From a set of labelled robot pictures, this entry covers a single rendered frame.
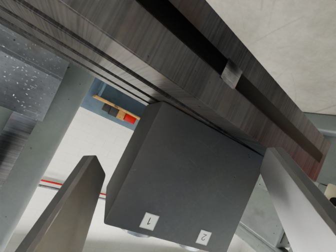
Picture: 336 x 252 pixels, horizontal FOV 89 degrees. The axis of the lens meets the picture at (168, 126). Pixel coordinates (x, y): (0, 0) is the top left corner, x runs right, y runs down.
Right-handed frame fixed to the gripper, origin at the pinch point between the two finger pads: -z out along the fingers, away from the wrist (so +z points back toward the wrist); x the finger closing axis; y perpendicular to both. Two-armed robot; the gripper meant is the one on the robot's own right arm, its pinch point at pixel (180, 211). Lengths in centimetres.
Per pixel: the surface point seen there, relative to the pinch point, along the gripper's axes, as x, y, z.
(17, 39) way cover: 35, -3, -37
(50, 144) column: 40, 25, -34
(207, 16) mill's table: -3.1, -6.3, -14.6
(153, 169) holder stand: 4.0, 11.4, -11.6
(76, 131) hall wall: 243, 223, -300
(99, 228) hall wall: 234, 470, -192
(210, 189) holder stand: -4.4, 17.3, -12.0
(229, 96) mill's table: -5.6, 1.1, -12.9
